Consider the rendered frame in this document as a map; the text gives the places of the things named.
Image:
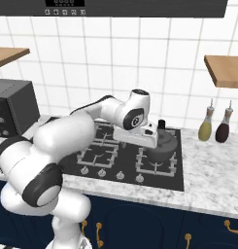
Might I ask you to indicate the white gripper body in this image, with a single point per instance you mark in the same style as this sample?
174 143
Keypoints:
133 137

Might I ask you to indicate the dark grey toaster oven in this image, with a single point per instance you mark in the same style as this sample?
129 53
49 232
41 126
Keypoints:
16 103

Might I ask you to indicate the wooden wall shelf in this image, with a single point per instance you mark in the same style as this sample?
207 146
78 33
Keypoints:
227 69
7 55

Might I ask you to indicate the dark grey kettle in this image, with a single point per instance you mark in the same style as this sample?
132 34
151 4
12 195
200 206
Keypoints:
164 147

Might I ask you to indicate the navy drawer front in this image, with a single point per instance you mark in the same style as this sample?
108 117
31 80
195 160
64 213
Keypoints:
208 223

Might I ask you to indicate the dark red vinegar bottle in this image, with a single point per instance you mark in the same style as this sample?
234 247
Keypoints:
222 131

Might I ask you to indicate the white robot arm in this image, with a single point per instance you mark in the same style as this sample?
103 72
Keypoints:
65 136

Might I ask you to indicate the black range hood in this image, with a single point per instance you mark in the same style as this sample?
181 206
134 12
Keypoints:
140 8

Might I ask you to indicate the yellow oil bottle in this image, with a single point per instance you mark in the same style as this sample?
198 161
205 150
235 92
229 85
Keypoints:
205 129

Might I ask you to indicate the silver hob knob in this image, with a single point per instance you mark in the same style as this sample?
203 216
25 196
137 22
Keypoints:
84 170
120 175
102 172
139 178

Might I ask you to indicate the black hob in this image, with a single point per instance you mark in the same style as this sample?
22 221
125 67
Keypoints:
123 164

